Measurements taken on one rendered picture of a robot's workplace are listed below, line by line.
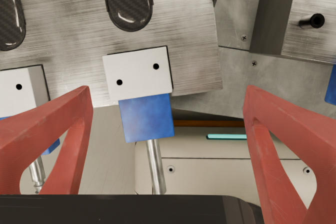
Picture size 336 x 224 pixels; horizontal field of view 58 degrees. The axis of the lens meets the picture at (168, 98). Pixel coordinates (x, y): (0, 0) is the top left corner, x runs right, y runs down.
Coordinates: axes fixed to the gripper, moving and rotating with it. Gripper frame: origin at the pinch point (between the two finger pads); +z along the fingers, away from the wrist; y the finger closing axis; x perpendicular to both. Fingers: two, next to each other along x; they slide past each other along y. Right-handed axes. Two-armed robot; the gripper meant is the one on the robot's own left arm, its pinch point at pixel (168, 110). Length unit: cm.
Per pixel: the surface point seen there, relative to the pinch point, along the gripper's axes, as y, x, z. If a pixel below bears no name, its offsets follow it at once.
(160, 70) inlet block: 0.6, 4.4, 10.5
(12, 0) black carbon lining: 13.1, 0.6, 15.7
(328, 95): -12.6, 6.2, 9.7
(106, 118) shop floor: 23, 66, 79
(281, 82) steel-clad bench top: -11.9, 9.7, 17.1
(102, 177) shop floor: 26, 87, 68
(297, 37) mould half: -9.5, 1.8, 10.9
